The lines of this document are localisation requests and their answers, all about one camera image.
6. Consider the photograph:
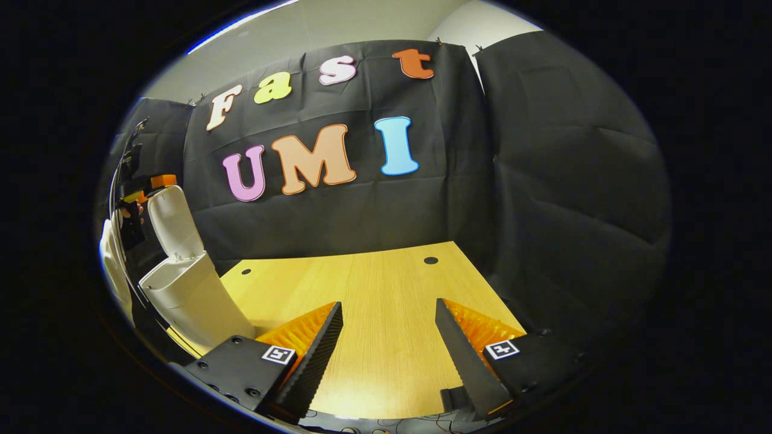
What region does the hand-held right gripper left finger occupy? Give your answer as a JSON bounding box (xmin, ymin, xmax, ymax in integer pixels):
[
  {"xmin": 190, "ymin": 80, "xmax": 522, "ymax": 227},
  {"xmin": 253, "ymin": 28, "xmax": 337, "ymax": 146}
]
[{"xmin": 181, "ymin": 301, "xmax": 344, "ymax": 426}]

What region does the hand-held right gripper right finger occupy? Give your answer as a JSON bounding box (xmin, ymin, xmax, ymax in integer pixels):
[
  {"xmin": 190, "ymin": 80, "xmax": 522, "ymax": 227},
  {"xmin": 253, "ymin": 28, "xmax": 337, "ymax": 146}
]
[{"xmin": 434, "ymin": 298, "xmax": 590, "ymax": 424}]

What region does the white desktop garbage bin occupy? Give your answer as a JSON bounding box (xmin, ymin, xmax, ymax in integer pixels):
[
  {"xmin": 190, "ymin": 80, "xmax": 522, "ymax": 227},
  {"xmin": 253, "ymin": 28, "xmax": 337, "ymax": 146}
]
[{"xmin": 139, "ymin": 185, "xmax": 257, "ymax": 356}]

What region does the wooden desktop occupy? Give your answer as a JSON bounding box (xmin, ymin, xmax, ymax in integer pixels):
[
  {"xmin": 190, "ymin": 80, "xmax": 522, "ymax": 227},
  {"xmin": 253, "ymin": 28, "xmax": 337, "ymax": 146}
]
[{"xmin": 166, "ymin": 241, "xmax": 528, "ymax": 421}]

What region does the black backdrop cloth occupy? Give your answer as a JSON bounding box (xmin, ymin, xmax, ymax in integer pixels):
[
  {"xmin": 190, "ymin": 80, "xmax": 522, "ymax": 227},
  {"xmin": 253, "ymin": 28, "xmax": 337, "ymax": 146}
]
[{"xmin": 96, "ymin": 30, "xmax": 671, "ymax": 362}]

